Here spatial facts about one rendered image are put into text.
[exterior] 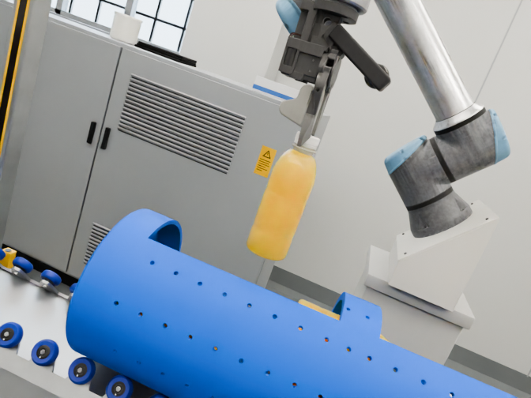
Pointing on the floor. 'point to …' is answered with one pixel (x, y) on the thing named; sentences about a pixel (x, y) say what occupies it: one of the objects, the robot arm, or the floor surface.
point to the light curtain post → (18, 90)
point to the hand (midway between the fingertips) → (307, 139)
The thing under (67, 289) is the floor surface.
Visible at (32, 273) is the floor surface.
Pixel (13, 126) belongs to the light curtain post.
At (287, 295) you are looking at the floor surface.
